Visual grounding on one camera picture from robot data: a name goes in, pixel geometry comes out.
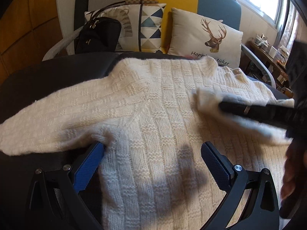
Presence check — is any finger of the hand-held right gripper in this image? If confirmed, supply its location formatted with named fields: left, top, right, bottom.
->
left=219, top=101, right=294, bottom=131

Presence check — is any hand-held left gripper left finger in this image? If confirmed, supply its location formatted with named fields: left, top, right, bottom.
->
left=25, top=141, right=105, bottom=230

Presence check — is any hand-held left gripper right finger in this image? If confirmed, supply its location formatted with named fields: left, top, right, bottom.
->
left=201, top=141, right=280, bottom=230

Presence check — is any cream knit sweater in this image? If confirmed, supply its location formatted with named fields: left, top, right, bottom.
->
left=0, top=57, right=295, bottom=230

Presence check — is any person's right hand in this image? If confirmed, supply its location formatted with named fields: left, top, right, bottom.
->
left=281, top=146, right=307, bottom=199

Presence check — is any wooden side desk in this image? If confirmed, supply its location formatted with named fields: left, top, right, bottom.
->
left=247, top=41, right=293, bottom=94

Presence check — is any clear desk organiser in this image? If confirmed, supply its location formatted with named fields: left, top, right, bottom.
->
left=276, top=45, right=290, bottom=64

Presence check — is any cluster of glass jars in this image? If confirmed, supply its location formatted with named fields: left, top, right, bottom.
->
left=252, top=35, right=270, bottom=48

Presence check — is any patterned curtain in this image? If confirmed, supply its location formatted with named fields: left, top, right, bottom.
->
left=276, top=0, right=303, bottom=51

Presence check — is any deer print pillow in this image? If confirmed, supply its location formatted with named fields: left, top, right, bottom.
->
left=167, top=7, right=243, bottom=68

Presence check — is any black handbag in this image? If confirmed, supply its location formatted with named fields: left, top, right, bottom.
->
left=75, top=17, right=121, bottom=55

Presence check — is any triangle pattern pillow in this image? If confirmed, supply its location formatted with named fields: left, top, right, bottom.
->
left=84, top=3, right=167, bottom=53

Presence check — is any wooden panelled wardrobe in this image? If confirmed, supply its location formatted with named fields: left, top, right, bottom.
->
left=0, top=0, right=60, bottom=82

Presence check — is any brown checkered strap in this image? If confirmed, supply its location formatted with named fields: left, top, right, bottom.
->
left=125, top=0, right=159, bottom=5

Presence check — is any black upright post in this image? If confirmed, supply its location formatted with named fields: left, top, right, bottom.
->
left=74, top=0, right=94, bottom=29

